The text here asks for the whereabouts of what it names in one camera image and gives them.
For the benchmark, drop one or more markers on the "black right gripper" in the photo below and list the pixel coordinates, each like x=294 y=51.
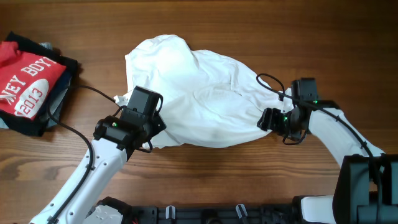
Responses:
x=267 y=119

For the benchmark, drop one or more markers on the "black folded garment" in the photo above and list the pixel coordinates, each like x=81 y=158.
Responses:
x=35 y=127

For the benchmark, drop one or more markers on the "red printed folded t-shirt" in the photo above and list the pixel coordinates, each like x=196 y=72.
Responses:
x=26 y=80

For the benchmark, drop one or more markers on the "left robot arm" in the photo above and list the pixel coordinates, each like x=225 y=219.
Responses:
x=116 y=137

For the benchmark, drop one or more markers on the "white t-shirt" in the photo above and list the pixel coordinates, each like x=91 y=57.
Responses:
x=210 y=100

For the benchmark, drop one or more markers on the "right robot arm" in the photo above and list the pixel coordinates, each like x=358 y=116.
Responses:
x=366 y=190

